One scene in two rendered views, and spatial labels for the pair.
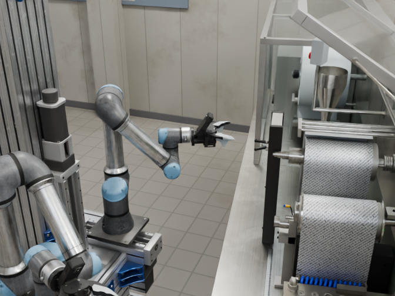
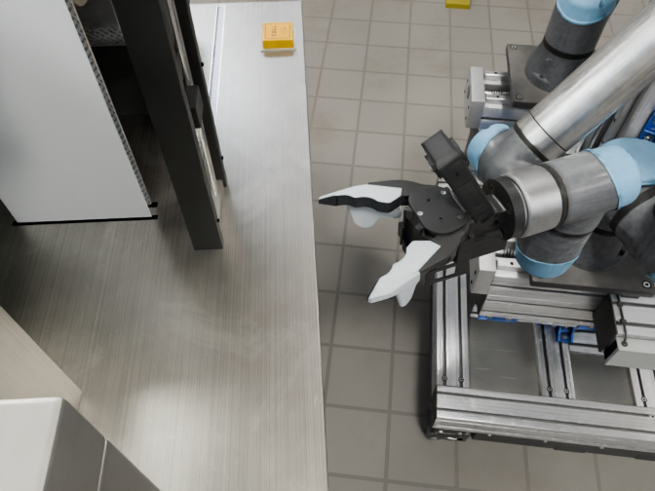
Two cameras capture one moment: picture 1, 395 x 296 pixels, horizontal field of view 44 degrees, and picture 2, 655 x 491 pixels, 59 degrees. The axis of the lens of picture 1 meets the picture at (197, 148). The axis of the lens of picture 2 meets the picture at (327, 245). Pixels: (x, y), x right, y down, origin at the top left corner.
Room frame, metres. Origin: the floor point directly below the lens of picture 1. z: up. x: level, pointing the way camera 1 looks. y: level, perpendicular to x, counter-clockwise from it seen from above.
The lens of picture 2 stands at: (2.43, -0.26, 1.72)
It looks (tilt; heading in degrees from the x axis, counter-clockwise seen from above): 55 degrees down; 166
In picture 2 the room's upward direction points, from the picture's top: straight up
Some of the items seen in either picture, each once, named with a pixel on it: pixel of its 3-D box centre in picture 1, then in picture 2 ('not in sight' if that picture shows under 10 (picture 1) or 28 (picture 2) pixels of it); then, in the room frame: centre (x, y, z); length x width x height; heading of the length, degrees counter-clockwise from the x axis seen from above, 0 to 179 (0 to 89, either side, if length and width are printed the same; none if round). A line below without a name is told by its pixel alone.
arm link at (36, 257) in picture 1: (43, 263); not in sight; (1.17, 0.47, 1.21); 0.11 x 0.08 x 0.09; 44
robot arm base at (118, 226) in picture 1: (117, 217); (595, 222); (1.92, 0.38, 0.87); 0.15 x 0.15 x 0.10
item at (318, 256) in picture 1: (333, 259); not in sight; (1.30, -0.46, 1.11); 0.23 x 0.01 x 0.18; 79
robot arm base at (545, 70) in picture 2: not in sight; (563, 56); (1.45, 0.55, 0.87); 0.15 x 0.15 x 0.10
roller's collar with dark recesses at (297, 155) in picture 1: (297, 155); not in sight; (1.63, -0.37, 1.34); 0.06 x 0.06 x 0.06; 79
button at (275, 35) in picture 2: not in sight; (278, 35); (1.27, -0.09, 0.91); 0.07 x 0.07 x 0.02; 79
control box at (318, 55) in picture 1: (317, 50); not in sight; (1.92, -0.48, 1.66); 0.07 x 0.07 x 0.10; 57
